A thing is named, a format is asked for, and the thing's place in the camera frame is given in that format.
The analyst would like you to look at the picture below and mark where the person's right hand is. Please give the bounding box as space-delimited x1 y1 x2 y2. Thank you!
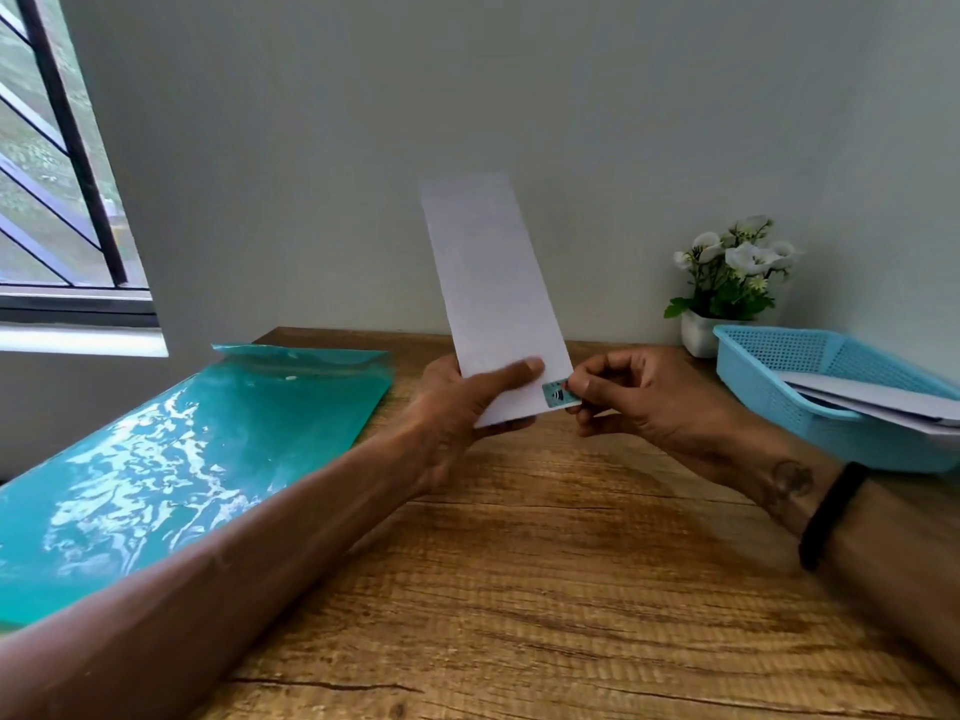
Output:
564 346 759 484

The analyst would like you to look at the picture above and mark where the white paper envelope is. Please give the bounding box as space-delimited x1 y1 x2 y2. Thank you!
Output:
419 172 576 430

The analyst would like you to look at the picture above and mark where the teal plastic folder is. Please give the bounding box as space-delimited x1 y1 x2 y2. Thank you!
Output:
0 342 396 631

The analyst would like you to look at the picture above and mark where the window with black bars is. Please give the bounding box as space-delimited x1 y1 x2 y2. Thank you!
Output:
0 0 170 358

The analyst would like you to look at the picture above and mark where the white flower plant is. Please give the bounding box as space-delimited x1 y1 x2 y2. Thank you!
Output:
663 214 804 323

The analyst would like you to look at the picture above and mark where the person's right forearm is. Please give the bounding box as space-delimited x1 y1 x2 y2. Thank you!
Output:
716 427 960 687

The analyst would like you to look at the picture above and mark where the person's left forearm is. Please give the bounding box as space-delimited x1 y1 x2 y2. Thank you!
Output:
0 423 425 720

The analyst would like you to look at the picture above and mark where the black wristband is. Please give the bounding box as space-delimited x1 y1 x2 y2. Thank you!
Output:
798 461 873 572

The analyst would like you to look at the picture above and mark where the light blue plastic basket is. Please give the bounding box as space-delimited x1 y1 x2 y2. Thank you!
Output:
712 325 960 475

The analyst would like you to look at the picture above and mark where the person's left hand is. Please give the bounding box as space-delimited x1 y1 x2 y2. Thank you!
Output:
396 354 546 497

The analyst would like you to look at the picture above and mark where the white plant pot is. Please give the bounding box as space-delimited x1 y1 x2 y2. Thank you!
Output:
680 309 751 360

